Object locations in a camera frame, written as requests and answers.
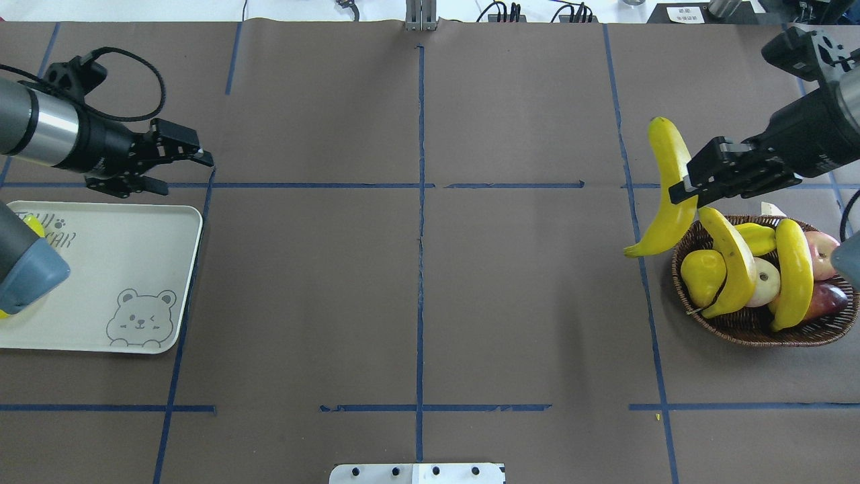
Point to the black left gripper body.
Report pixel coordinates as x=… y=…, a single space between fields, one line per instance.
x=102 y=149

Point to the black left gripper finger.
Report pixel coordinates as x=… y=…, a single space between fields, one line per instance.
x=152 y=185
x=202 y=157

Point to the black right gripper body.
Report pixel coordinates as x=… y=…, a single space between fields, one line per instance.
x=806 y=129

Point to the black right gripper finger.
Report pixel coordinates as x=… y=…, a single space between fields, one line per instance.
x=704 y=195
x=721 y=167

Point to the yellow plush banana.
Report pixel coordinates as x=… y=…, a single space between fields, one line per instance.
x=38 y=230

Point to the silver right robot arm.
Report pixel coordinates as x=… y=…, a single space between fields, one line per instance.
x=810 y=137

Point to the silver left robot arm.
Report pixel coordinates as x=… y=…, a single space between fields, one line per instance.
x=48 y=123

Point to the basket paper tag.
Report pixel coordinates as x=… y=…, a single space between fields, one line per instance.
x=769 y=209

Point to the brown wicker basket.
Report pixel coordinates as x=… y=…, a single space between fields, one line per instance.
x=751 y=326

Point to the yellow pear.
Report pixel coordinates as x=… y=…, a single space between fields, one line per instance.
x=703 y=272

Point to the white bear print tray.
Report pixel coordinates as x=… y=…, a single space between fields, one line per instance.
x=131 y=268

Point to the small yellow banana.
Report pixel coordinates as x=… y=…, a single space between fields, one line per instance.
x=760 y=239

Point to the red apple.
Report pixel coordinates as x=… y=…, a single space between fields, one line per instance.
x=821 y=247

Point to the white pale fruit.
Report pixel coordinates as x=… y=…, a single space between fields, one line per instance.
x=768 y=284

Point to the dark red fruit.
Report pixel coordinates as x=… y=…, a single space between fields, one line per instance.
x=827 y=299

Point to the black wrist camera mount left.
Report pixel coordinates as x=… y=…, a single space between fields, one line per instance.
x=76 y=78

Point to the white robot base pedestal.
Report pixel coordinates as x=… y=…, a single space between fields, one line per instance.
x=468 y=472

